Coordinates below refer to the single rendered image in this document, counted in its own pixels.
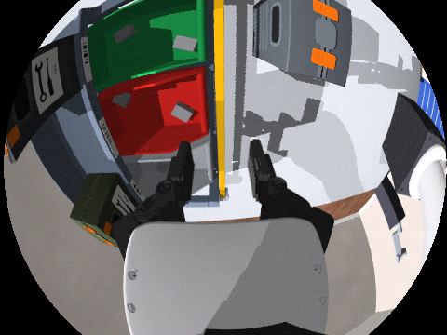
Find green open bin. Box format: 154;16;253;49
88;0;208;91

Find yellow vertical bar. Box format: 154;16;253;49
214;0;225;198

